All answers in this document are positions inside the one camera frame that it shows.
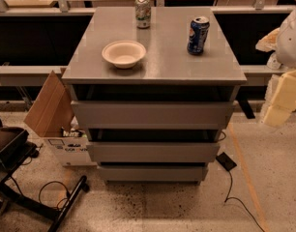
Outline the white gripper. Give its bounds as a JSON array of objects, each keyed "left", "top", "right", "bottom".
[{"left": 255, "top": 28, "right": 296, "bottom": 128}]

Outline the grey bottom drawer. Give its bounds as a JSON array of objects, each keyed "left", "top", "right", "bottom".
[{"left": 98, "top": 166, "right": 208, "bottom": 182}]

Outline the grey drawer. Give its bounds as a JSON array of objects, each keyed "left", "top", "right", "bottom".
[
  {"left": 87, "top": 142, "right": 220, "bottom": 163},
  {"left": 72, "top": 101, "right": 234, "bottom": 130},
  {"left": 98, "top": 166, "right": 208, "bottom": 182}
]

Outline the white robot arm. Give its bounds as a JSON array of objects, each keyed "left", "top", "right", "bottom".
[{"left": 255, "top": 7, "right": 296, "bottom": 130}]

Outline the grey drawer cabinet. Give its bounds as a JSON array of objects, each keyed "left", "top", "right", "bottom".
[{"left": 61, "top": 6, "right": 248, "bottom": 186}]

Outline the grey middle drawer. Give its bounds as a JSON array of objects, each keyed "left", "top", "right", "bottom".
[{"left": 87, "top": 142, "right": 220, "bottom": 163}]

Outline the grey top drawer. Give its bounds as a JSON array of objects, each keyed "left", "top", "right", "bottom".
[{"left": 72, "top": 101, "right": 234, "bottom": 130}]

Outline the black power adapter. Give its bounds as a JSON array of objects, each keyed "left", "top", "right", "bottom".
[{"left": 216, "top": 153, "right": 237, "bottom": 171}]

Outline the blue pepsi can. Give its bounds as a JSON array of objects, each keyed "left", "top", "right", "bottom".
[{"left": 187, "top": 15, "right": 210, "bottom": 55}]

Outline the white paper bowl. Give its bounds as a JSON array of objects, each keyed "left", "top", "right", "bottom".
[{"left": 102, "top": 41, "right": 146, "bottom": 69}]

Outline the cardboard box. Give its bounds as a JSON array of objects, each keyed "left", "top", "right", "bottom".
[{"left": 24, "top": 72, "right": 95, "bottom": 167}]

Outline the black rolling stand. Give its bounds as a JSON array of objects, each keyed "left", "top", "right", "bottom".
[{"left": 0, "top": 113, "right": 90, "bottom": 232}]

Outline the black adapter cable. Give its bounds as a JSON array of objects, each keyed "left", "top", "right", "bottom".
[{"left": 222, "top": 170, "right": 267, "bottom": 232}]

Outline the black looped floor cable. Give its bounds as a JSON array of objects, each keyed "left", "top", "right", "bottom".
[{"left": 37, "top": 180, "right": 72, "bottom": 212}]

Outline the grey metal rail shelf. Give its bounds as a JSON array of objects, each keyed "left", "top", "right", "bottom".
[{"left": 0, "top": 5, "right": 296, "bottom": 87}]

